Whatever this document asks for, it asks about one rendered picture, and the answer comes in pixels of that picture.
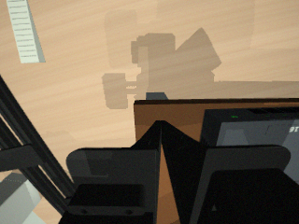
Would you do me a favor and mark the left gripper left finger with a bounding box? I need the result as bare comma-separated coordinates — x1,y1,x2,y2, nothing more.
66,120,162,224

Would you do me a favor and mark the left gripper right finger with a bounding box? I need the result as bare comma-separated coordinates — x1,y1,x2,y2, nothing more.
161,120,291,224

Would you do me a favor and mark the brown wooden stand with grey legs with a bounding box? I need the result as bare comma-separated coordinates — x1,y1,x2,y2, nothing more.
134,92,299,224

